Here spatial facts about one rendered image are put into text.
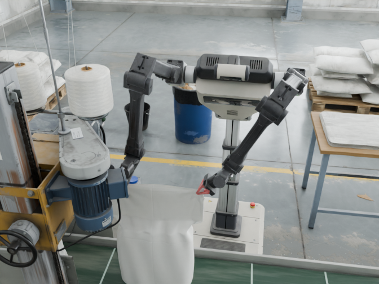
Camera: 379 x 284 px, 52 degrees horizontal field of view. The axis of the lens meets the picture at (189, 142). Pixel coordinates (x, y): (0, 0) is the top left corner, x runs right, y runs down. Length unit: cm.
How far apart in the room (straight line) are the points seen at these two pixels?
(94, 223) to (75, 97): 49
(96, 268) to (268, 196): 173
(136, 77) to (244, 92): 67
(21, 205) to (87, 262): 101
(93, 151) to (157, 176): 228
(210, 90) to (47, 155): 85
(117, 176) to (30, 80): 47
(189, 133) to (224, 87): 217
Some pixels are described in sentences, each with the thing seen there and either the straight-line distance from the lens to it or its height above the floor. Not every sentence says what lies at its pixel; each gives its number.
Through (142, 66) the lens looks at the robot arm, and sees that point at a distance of 153.
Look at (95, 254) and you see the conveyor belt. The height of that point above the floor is 38.
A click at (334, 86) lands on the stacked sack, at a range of 501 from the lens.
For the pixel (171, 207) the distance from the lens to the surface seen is 194.
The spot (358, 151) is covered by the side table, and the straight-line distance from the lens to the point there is 294.
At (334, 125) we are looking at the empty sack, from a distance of 314.
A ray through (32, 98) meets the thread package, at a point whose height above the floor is 158.
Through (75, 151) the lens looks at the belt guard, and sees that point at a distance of 151.
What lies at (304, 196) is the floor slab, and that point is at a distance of 364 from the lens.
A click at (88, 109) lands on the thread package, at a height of 157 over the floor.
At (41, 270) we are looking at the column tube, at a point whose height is 90.
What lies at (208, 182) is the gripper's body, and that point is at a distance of 181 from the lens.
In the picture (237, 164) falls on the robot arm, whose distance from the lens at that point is 172.
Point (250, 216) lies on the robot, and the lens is 294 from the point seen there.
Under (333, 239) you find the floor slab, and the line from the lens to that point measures 330.
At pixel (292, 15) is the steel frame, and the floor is 16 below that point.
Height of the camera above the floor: 219
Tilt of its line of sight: 31 degrees down
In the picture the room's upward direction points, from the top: straight up
